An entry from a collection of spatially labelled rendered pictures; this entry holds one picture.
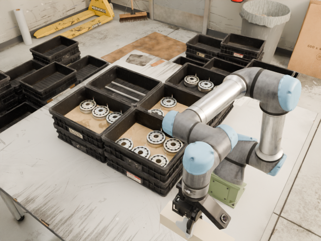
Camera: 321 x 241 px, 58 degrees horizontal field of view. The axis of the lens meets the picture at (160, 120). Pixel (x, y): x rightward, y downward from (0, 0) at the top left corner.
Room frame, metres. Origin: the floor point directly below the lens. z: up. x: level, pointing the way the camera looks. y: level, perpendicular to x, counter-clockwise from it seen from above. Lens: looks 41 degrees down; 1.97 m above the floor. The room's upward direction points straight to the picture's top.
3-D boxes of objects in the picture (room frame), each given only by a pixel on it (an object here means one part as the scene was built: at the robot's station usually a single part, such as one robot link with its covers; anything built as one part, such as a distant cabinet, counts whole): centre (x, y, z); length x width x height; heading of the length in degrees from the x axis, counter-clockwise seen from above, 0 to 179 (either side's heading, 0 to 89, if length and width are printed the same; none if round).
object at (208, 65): (2.46, -0.63, 0.31); 0.40 x 0.30 x 0.34; 55
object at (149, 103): (1.33, -0.10, 0.87); 0.40 x 0.30 x 0.11; 57
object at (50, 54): (2.73, 1.08, 0.37); 0.40 x 0.30 x 0.45; 145
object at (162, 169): (1.08, 0.06, 0.92); 0.40 x 0.30 x 0.02; 57
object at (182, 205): (0.50, -0.09, 1.23); 0.09 x 0.08 x 0.12; 55
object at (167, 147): (1.08, -0.07, 0.86); 0.10 x 0.10 x 0.01
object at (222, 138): (0.58, -0.15, 1.39); 0.11 x 0.11 x 0.08; 49
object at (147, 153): (1.02, 0.10, 0.86); 0.10 x 0.10 x 0.01
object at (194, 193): (0.49, -0.09, 1.31); 0.08 x 0.08 x 0.05
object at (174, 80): (1.58, -0.27, 0.87); 0.40 x 0.30 x 0.11; 57
